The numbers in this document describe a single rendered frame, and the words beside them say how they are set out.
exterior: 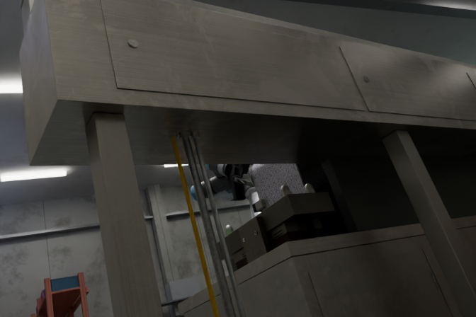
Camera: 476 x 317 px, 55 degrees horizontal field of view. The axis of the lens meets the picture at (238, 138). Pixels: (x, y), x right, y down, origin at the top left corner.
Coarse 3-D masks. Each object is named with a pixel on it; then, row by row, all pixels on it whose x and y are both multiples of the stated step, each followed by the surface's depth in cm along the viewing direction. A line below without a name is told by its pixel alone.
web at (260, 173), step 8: (256, 168) 169; (264, 168) 165; (272, 168) 161; (304, 168) 165; (312, 168) 161; (320, 168) 158; (256, 176) 168; (264, 176) 165; (304, 176) 165; (312, 176) 161; (320, 176) 159; (256, 184) 168; (312, 184) 162; (320, 184) 161
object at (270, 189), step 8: (280, 168) 158; (288, 168) 154; (296, 168) 151; (272, 176) 161; (280, 176) 157; (288, 176) 154; (296, 176) 151; (264, 184) 165; (272, 184) 161; (280, 184) 157; (288, 184) 154; (296, 184) 151; (304, 184) 149; (264, 192) 164; (272, 192) 161; (280, 192) 157; (296, 192) 151; (304, 192) 148; (264, 200) 164; (272, 200) 161; (264, 208) 164
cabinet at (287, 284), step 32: (320, 256) 119; (352, 256) 125; (384, 256) 132; (416, 256) 139; (256, 288) 125; (288, 288) 115; (320, 288) 114; (352, 288) 119; (384, 288) 125; (416, 288) 132; (448, 288) 140
